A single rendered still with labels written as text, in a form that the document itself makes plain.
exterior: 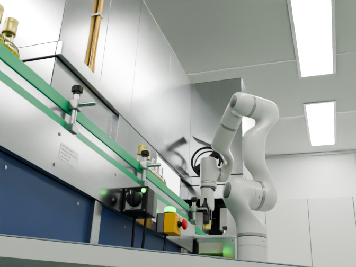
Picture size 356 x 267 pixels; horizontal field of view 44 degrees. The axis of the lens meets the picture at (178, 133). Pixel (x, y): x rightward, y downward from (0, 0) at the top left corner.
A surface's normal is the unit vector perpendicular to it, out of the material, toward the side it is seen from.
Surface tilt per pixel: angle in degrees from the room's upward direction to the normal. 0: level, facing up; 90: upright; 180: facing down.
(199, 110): 90
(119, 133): 90
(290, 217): 90
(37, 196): 90
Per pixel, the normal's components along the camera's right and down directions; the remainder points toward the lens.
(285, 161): -0.32, -0.39
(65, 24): 0.95, -0.09
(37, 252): 0.36, -0.36
